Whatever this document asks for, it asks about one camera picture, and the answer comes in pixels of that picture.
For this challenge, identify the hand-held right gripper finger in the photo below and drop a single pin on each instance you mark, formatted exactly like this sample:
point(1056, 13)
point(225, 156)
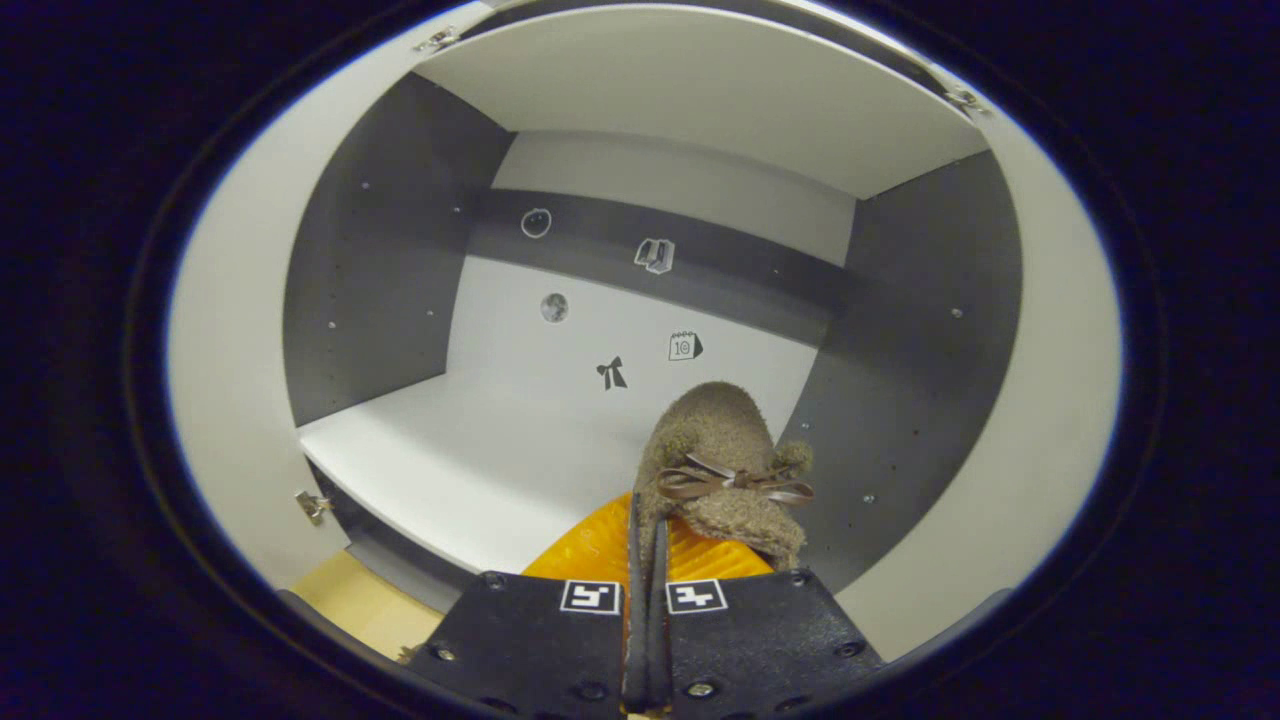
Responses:
point(658, 620)
point(636, 620)

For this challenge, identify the white grey shoe cabinet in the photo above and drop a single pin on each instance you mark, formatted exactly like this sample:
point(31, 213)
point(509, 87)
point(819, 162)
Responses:
point(520, 470)

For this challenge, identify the brown fuzzy shoe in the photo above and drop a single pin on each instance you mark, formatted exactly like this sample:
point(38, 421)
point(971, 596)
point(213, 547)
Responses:
point(715, 430)

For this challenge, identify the white shoe cabinet door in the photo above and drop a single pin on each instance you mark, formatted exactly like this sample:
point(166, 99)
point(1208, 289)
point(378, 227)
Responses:
point(230, 350)
point(1050, 400)

